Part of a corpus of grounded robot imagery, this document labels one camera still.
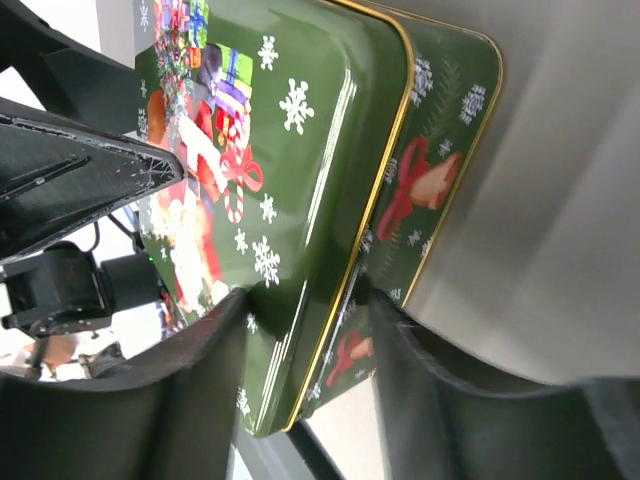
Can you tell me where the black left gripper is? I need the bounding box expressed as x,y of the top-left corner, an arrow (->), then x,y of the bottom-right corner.
1,99 -> 249,480

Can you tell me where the gold square cookie tin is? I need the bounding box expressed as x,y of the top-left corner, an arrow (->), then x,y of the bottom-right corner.
297,3 -> 505,419

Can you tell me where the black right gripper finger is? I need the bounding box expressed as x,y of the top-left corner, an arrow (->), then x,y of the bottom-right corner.
369,290 -> 639,479

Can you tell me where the gold square tin lid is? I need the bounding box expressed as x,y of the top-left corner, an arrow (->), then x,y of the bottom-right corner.
134,1 -> 413,437

